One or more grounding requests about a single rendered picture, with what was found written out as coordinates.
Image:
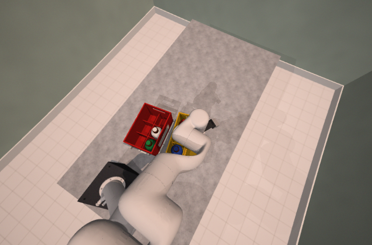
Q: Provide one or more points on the blue bottle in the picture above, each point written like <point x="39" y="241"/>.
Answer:
<point x="177" y="149"/>

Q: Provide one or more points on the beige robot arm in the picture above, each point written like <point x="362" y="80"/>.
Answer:
<point x="144" y="205"/>

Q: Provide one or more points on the green bottle with pale green label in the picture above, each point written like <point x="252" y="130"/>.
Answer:
<point x="149" y="144"/>

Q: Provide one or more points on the white bottle with grey label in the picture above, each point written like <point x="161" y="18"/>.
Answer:
<point x="155" y="132"/>

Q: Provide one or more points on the dark red crate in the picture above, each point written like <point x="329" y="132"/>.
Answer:
<point x="147" y="119"/>

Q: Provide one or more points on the olive-brown crate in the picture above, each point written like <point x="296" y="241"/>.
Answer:
<point x="172" y="142"/>

